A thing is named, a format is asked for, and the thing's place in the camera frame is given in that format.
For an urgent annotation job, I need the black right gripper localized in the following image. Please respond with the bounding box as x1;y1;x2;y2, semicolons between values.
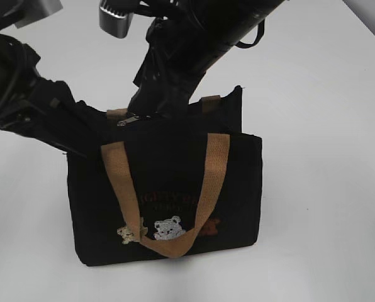
128;18;213;117

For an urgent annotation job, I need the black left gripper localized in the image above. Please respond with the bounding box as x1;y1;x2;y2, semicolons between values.
0;80;90;157

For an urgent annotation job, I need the silver zipper pull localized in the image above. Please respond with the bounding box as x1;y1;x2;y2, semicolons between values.
116;115;151;127

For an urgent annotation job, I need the black canvas tote bag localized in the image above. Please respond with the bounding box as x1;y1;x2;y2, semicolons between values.
67;86;263;266

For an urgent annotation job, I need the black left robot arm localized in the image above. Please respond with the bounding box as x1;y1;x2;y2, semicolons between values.
0;1;92;157

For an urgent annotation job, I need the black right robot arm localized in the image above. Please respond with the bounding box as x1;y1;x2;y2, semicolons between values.
128;0;282;117

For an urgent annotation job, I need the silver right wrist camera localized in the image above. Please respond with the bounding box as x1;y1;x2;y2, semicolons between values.
99;1;134;39

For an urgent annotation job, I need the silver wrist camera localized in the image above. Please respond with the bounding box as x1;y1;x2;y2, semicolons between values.
99;1;134;39
14;0;63;28

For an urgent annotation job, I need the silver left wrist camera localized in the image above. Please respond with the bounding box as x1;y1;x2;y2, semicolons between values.
14;0;63;28

